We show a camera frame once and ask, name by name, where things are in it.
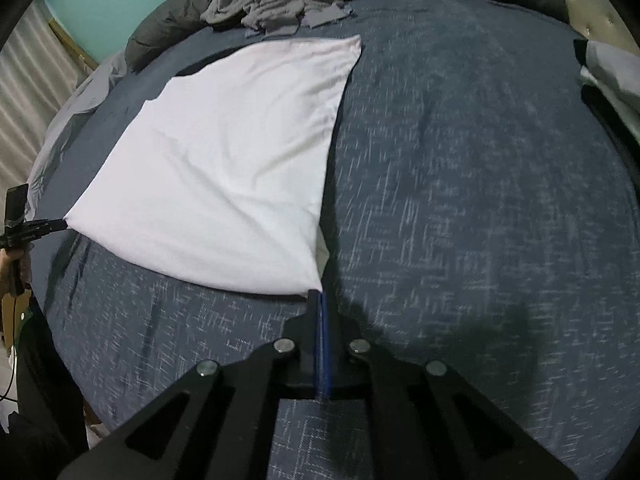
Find person's dark trousers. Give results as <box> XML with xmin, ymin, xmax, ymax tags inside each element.
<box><xmin>9</xmin><ymin>297</ymin><xmax>89</xmax><ymax>465</ymax></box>

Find cream tufted headboard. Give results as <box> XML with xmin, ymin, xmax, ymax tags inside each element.
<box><xmin>565</xmin><ymin>0</ymin><xmax>639</xmax><ymax>54</ymax></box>

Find striped beige curtain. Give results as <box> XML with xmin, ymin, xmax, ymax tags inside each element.
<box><xmin>0</xmin><ymin>0</ymin><xmax>97</xmax><ymax>196</ymax></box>

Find person's left hand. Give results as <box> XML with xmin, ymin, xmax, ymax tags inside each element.
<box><xmin>0</xmin><ymin>249</ymin><xmax>32</xmax><ymax>297</ymax></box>

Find grey crumpled garment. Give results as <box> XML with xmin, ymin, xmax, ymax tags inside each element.
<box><xmin>201</xmin><ymin>0</ymin><xmax>352</xmax><ymax>36</ymax></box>

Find blue patterned bed sheet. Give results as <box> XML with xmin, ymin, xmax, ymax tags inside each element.
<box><xmin>32</xmin><ymin>0</ymin><xmax>639</xmax><ymax>479</ymax></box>

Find light grey blanket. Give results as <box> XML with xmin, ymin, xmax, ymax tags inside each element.
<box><xmin>26</xmin><ymin>51</ymin><xmax>127</xmax><ymax>220</ymax></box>

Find stack of folded clothes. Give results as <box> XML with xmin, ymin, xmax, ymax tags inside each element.
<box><xmin>573</xmin><ymin>39</ymin><xmax>639</xmax><ymax>167</ymax></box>

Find white polo shirt black trim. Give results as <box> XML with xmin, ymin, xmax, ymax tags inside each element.
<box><xmin>65</xmin><ymin>36</ymin><xmax>362</xmax><ymax>296</ymax></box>

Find wooden frame by wall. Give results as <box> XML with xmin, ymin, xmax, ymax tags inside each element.
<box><xmin>48</xmin><ymin>18</ymin><xmax>99</xmax><ymax>72</ymax></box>

